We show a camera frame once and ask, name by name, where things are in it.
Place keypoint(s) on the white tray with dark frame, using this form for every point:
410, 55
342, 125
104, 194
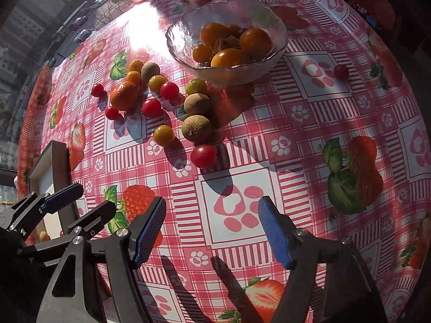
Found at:
47, 178

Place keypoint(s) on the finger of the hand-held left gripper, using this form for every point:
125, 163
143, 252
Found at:
64, 197
97, 215

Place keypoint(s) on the white parked car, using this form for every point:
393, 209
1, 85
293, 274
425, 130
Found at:
83, 35

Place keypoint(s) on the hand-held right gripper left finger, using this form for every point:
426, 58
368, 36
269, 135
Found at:
148, 235

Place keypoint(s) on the clear glass bowl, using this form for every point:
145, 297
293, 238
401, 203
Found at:
181, 40

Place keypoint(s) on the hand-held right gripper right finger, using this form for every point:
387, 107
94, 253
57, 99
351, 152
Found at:
276, 232

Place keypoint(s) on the small orange fruit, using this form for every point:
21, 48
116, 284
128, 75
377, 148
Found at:
202, 53
255, 42
230, 59
213, 34

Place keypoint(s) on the red stool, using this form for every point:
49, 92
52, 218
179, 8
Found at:
373, 6

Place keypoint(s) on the mandarin orange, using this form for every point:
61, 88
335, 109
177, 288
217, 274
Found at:
124, 95

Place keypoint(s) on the yellow-green cherry tomato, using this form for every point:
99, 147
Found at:
196, 86
158, 83

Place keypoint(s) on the yellow cherry tomato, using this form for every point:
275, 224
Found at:
136, 65
133, 77
164, 135

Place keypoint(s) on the strawberry print plaid tablecloth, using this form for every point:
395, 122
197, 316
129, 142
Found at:
303, 175

